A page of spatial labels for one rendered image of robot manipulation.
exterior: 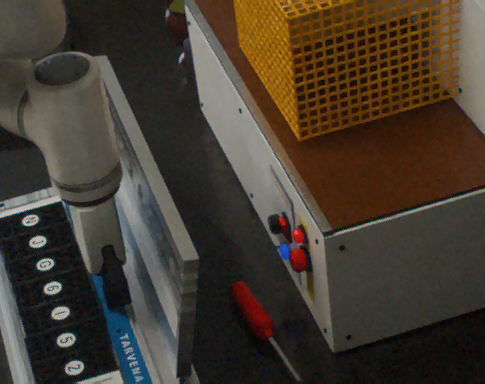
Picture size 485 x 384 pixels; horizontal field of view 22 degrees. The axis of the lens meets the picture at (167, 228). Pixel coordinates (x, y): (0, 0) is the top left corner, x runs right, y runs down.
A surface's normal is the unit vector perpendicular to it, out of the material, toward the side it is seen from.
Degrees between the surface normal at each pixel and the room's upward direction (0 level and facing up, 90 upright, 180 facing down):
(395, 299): 90
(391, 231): 90
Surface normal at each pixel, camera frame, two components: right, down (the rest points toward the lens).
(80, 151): 0.18, 0.62
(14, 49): -0.18, 0.84
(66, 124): -0.04, 0.65
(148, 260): 0.04, -0.79
